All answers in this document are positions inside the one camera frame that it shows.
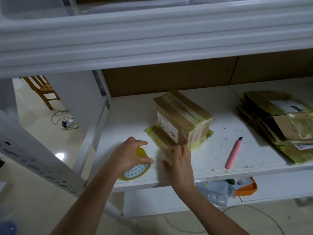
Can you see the wooden chair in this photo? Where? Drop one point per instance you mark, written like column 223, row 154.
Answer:
column 41, row 90

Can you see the stack of cardboard boxes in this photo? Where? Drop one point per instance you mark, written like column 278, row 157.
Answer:
column 283, row 122

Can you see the white metal shelf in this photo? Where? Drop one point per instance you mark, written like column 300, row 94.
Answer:
column 122, row 115

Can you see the white power strip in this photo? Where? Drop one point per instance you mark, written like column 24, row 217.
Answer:
column 67, row 124

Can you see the person's left forearm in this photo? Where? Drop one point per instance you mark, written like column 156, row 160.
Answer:
column 83, row 208

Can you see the yellow tape roll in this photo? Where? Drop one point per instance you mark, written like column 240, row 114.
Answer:
column 137, row 169

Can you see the person's left hand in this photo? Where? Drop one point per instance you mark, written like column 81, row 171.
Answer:
column 127, row 154

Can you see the large plain cardboard box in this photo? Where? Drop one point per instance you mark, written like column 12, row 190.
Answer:
column 183, row 117

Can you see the blue round object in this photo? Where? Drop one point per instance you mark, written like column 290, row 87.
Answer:
column 7, row 228

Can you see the person's right hand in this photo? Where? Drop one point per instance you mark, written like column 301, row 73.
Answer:
column 181, row 168

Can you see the pink utility knife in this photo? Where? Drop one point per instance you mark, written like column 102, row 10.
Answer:
column 234, row 154

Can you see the person's right forearm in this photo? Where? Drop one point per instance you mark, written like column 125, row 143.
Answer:
column 210, row 213

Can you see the orange plastic object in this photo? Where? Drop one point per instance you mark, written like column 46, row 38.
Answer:
column 247, row 187

